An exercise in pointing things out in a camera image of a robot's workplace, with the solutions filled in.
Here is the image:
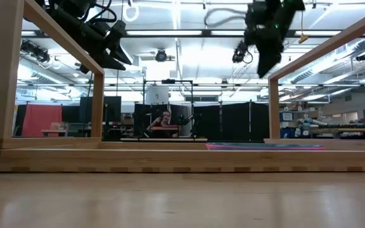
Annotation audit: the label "purple plastic plate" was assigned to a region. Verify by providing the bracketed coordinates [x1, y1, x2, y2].
[205, 142, 326, 151]

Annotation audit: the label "person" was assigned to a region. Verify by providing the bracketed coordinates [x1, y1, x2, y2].
[146, 109, 181, 139]

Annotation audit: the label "black partition curtain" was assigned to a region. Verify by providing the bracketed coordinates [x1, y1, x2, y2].
[194, 101, 270, 142]

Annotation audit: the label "red fabric panel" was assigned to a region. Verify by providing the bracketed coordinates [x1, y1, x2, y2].
[22, 104, 63, 137]

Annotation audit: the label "black camera with cable loop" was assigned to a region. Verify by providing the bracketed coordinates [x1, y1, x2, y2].
[231, 41, 253, 65]

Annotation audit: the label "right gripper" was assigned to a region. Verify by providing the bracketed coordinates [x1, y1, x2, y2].
[244, 0, 306, 79]

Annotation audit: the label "blue storage bin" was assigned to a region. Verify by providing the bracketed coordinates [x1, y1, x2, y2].
[279, 126, 297, 139]

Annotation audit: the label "background wooden workbench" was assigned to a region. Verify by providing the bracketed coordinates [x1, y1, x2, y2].
[296, 125, 365, 140]

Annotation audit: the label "white hanging ring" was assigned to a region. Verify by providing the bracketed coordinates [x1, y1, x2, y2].
[122, 2, 140, 23]

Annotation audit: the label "black metal frame rig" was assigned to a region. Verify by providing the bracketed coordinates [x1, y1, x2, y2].
[142, 79, 195, 141]

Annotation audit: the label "yellow hanging plug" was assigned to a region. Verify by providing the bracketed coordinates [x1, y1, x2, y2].
[297, 9, 309, 44]

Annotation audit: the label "round black ceiling camera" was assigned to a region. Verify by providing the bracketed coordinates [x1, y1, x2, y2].
[155, 48, 169, 63]

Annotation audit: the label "wooden bamboo plate shelf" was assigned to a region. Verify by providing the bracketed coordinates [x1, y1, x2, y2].
[0, 0, 365, 174]

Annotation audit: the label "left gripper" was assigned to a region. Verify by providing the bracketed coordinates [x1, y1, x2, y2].
[54, 9, 132, 71]

